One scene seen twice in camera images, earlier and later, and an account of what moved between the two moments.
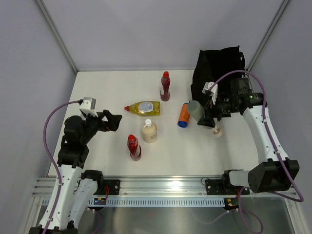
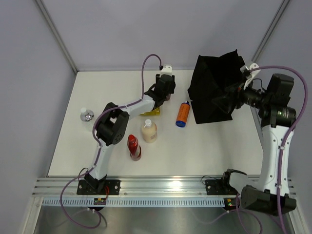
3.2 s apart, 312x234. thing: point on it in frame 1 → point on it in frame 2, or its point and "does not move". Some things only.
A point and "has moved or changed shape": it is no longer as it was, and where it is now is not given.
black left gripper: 112,124 → 170,88
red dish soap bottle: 133,147 does not move
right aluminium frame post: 269,32 does not move
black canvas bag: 210,65 has moved or changed shape
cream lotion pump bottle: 149,131 does not move
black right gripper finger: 206,120 → 226,103
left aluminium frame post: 46,14 does not move
